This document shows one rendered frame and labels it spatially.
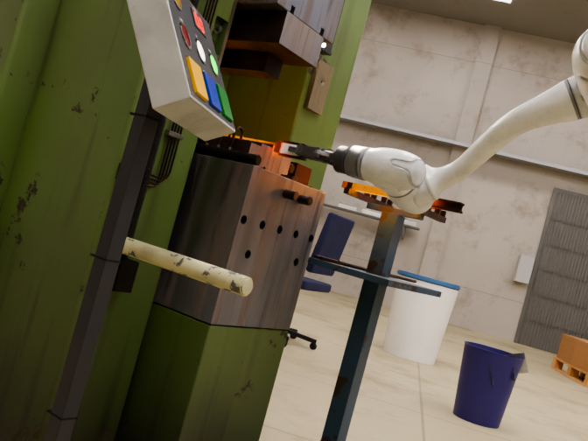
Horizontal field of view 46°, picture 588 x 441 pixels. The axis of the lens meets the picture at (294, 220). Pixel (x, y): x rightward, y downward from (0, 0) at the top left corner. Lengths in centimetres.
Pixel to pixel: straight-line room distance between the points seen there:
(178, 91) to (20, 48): 87
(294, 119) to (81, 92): 72
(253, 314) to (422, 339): 414
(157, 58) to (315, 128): 112
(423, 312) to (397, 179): 430
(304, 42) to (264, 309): 80
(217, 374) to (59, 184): 68
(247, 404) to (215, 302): 40
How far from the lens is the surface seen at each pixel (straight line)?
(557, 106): 173
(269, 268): 201
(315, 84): 235
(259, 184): 189
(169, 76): 136
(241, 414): 212
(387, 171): 177
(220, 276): 156
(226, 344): 195
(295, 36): 204
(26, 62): 215
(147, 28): 140
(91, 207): 183
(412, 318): 603
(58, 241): 191
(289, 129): 231
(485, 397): 416
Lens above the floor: 75
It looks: 1 degrees up
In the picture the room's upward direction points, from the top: 15 degrees clockwise
